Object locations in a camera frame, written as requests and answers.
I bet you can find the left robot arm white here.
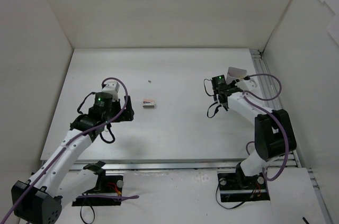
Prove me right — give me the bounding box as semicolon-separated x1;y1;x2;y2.
11;92;134;223

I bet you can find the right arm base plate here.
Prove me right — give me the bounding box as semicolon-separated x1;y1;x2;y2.
217;173;270;203

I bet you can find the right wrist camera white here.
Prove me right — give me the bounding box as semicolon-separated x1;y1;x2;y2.
236;79;258;92

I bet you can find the black cable base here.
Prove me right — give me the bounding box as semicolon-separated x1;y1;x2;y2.
79;197;96;222
214;181;255;207

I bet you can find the black cable left base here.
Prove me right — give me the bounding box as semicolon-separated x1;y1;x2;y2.
79;197;96;222

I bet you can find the clear divided organizer container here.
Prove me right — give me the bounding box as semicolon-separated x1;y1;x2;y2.
226;67;247;85

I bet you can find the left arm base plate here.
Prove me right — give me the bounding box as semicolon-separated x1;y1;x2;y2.
72;175;123;207

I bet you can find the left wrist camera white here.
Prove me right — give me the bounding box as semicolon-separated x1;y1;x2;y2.
102;80;120;101

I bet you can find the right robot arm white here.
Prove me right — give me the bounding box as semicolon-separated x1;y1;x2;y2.
210;75;297;188

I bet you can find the aluminium rail frame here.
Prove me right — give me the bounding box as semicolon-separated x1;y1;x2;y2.
41;48;326;223

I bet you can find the black cable right base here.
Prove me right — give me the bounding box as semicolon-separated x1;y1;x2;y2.
214;181;255;207

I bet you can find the eraser with pink sleeve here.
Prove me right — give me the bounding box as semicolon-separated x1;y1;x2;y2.
142;99;156;109

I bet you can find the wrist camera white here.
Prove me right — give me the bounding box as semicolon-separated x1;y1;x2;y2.
236;79;258;92
102;80;120;101

